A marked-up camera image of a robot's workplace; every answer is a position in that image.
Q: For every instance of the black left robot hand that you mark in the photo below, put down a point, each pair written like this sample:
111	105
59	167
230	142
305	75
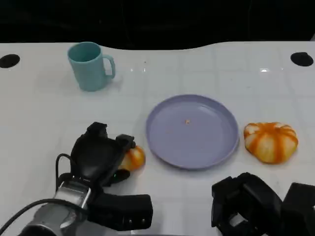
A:
93	157

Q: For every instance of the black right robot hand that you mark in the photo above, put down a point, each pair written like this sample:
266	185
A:
253	204

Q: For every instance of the orange and white bread roll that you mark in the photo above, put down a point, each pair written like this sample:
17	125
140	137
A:
134	157
270	142

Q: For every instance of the pale green mug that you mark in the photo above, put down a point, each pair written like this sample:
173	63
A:
88	71

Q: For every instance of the lilac plate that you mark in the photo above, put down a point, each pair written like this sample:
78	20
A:
192	137

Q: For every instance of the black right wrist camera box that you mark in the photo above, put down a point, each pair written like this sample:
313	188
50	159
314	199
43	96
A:
300	211

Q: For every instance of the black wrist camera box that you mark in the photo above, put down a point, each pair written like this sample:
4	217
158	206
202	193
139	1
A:
128	211
300	211

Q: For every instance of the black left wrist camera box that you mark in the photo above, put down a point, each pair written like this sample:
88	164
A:
128	211

